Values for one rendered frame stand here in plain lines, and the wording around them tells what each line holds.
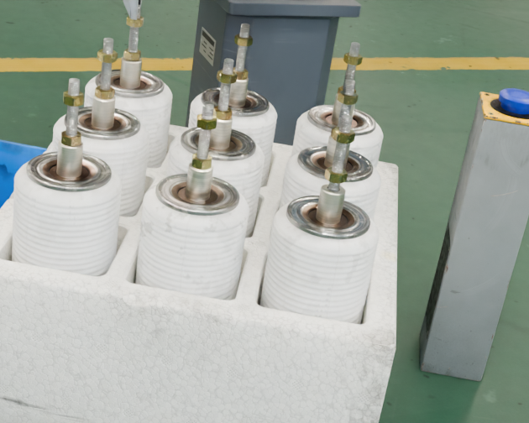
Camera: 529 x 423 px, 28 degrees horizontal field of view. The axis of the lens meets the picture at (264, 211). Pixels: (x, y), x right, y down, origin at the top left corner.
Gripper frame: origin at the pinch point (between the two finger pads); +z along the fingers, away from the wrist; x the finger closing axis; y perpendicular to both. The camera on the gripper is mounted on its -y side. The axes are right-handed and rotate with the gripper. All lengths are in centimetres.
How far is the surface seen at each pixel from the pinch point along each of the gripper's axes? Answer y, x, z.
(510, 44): 75, 118, 34
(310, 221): 19.7, -27.5, 9.2
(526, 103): 41.1, -11.1, 1.6
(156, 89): 3.8, -1.1, 9.1
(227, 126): 11.7, -14.0, 6.9
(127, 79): 0.5, -1.0, 8.4
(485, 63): 67, 103, 34
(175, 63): 3, 78, 34
